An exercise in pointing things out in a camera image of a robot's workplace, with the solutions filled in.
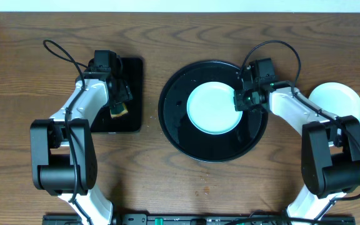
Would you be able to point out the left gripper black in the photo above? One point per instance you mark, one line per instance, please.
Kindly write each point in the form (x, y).
(121, 97)

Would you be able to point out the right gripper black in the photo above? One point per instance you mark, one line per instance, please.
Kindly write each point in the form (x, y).
(238, 102)

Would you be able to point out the yellow green scrub sponge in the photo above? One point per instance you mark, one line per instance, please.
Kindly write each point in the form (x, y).
(118, 110)

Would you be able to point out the mint plate with stain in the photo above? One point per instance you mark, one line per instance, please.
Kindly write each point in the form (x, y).
(211, 108)

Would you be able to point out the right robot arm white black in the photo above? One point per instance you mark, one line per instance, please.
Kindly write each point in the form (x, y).
(330, 148)

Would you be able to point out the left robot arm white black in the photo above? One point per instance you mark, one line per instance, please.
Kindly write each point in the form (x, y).
(63, 156)

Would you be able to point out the black rectangular tray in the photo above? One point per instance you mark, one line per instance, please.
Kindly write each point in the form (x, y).
(131, 121)

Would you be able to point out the black round tray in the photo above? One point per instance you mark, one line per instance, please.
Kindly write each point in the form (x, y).
(185, 136)

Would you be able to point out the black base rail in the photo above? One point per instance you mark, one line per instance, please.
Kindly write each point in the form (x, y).
(143, 219)

